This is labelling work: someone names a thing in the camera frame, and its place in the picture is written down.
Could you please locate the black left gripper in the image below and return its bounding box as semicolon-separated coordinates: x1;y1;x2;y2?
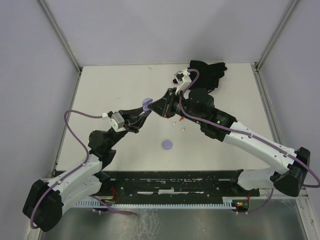
107;104;152;148

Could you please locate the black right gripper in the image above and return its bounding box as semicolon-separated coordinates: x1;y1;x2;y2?
148;86;205;125

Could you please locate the purple charging case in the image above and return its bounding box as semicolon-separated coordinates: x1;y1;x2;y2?
142;98;153;113
162;140;173;150

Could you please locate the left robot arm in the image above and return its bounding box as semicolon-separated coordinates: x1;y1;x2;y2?
22;106;151;232

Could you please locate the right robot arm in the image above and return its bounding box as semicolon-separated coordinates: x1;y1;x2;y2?
147;88;310;197

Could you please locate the black cloth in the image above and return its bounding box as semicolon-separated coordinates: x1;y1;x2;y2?
172;60;228;93

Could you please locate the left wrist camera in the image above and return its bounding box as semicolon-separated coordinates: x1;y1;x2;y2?
101;112;126;133

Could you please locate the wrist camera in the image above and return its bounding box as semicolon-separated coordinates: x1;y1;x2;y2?
101;112;126;133
174;68;192;95

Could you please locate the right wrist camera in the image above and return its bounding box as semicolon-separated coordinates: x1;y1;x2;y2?
174;68;192;95

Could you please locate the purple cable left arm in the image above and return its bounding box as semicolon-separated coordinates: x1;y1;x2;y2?
29;110;137;230

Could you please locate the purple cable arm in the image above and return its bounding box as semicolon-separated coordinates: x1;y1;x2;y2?
29;110;137;230
178;69;320;215

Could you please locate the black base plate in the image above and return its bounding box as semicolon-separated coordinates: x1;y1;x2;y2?
96;170;260;205

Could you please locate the aluminium frame rail right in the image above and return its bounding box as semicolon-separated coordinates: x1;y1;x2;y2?
255;0;301;72

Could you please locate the aluminium frame rail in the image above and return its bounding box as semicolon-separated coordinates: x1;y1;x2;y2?
36;0;82;73
255;0;301;72

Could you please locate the blue-white cable duct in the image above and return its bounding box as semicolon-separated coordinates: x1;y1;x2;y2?
74;196;251;209

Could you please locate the aluminium frame rail left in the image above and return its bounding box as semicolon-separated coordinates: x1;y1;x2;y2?
36;0;82;73

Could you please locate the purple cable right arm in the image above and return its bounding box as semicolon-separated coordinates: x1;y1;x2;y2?
178;69;320;215

